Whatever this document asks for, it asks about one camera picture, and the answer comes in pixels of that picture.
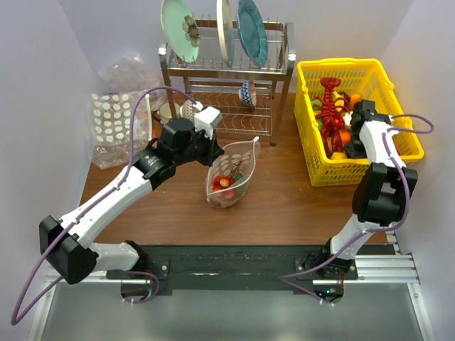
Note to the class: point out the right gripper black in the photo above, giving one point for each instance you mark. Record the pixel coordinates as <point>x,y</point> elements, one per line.
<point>352,153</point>

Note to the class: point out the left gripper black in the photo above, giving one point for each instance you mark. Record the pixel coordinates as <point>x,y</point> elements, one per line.
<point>212,149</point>

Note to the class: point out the polka dot zip bag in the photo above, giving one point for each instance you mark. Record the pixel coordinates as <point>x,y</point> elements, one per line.
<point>245,151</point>

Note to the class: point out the red toy lobster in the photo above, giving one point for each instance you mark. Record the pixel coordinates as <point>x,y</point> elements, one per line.
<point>330,116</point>

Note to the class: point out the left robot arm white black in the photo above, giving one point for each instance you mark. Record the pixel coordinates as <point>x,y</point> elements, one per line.
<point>68,243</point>

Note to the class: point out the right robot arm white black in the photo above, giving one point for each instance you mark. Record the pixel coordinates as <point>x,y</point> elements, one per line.
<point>381,200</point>

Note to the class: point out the polka dot bag stack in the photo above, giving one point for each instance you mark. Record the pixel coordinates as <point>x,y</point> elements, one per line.
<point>116,132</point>

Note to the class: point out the crumpled clear plastic bag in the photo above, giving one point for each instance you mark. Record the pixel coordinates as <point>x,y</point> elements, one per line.
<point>128,77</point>

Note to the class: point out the patterned grey bowl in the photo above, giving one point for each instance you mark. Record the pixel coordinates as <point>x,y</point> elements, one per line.
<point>188,110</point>

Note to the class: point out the metal dish rack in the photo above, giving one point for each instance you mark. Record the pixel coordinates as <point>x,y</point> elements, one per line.
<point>215,84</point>

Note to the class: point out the blue patterned bowl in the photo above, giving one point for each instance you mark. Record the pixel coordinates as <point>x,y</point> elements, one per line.
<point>247,93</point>

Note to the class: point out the cream enamel mug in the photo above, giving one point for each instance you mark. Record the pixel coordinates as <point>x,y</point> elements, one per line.
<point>162,115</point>

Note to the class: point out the yellow plastic basket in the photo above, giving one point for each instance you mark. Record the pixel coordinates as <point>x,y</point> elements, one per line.
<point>365,77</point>

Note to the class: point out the mint green flower plate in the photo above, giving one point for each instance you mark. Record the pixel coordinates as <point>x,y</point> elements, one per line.
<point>180,29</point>

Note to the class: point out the dark teal plate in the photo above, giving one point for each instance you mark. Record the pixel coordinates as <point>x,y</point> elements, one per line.
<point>252,33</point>

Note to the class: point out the cream rimmed plate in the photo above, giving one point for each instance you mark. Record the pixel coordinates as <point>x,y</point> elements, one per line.
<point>226,34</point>

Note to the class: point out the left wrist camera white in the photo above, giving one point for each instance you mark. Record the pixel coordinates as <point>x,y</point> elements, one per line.
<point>206,119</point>

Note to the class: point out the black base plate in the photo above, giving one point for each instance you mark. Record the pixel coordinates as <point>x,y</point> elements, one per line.
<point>227,267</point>

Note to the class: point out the aluminium rail frame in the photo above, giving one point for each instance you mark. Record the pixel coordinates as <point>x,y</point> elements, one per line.
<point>379,298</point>

